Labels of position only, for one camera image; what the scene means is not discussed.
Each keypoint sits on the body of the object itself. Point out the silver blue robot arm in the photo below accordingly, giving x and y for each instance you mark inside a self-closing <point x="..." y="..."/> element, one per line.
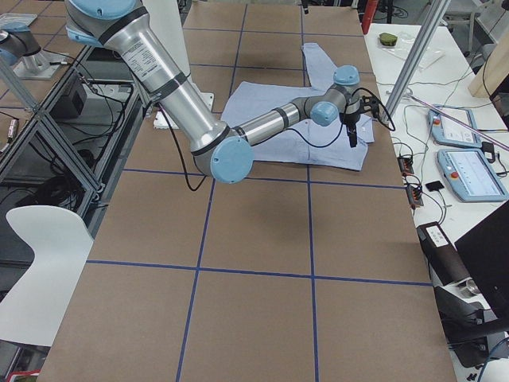
<point x="220" y="151"/>
<point x="23" y="53"/>

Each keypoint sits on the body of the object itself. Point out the aluminium frame post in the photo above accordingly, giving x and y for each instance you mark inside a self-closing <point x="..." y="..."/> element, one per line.
<point x="425" y="34"/>

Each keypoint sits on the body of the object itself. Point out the lower teach pendant tablet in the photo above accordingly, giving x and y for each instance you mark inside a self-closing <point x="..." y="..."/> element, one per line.
<point x="471" y="176"/>

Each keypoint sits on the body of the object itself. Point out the black monitor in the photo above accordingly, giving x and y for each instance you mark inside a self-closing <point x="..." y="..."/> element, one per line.
<point x="484" y="252"/>

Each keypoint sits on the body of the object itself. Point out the dark green object on table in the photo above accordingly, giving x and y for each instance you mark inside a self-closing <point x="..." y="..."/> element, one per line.
<point x="388" y="39"/>

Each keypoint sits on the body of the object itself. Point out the aluminium frame rack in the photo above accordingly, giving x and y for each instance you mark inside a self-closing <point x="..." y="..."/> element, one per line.
<point x="67" y="147"/>

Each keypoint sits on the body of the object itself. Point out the white chair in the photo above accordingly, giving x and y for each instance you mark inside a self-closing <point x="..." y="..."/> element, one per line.
<point x="34" y="308"/>

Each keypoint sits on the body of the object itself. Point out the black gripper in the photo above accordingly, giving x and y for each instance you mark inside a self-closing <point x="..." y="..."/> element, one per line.
<point x="350" y="118"/>

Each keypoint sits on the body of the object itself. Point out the upper teach pendant tablet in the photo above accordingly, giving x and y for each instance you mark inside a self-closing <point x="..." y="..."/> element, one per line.
<point x="447" y="132"/>

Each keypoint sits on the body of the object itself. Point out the teach pendant tablet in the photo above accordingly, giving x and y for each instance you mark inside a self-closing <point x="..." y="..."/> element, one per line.
<point x="447" y="132"/>
<point x="471" y="176"/>

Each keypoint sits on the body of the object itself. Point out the light blue striped shirt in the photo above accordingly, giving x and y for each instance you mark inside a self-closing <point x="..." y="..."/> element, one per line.
<point x="310" y="143"/>

